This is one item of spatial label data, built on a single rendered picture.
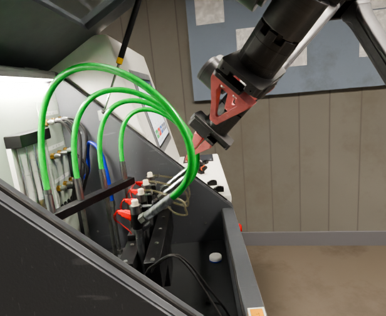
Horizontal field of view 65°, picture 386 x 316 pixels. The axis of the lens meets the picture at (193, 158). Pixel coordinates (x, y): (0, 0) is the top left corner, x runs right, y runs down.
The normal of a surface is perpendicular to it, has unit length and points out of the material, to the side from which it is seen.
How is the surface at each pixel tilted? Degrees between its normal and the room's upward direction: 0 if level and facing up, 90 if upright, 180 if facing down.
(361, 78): 90
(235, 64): 46
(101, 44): 90
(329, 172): 90
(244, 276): 0
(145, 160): 90
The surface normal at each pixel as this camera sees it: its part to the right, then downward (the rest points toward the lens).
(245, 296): -0.09, -0.97
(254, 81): 0.42, -0.60
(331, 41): -0.16, 0.23
